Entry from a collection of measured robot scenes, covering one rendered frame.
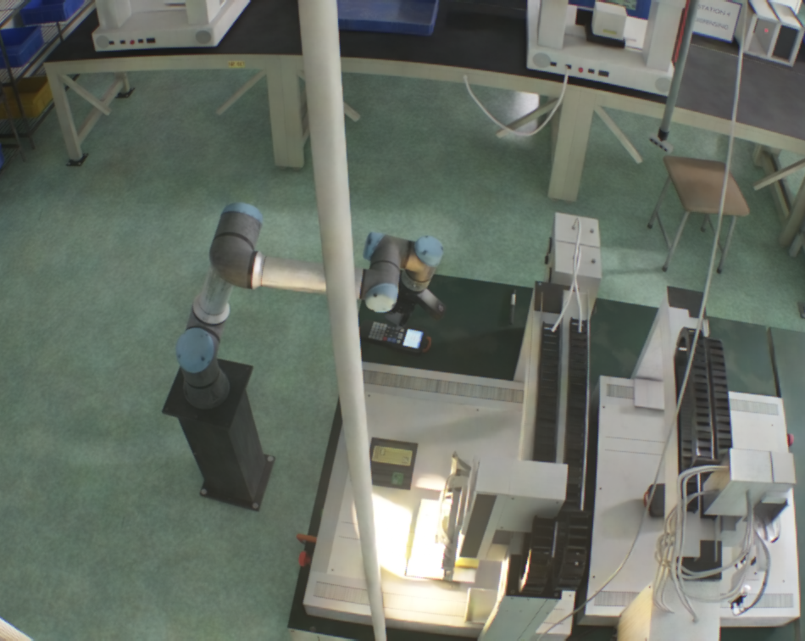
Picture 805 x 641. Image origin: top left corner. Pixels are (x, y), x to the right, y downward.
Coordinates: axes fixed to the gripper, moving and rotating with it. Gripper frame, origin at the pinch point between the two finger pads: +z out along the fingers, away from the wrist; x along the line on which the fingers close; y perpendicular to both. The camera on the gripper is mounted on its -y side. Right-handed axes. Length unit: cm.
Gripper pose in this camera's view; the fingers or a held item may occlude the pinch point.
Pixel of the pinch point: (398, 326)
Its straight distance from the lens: 226.2
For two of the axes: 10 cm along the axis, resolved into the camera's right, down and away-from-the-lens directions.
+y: -9.3, -3.6, -0.5
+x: -2.6, 7.6, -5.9
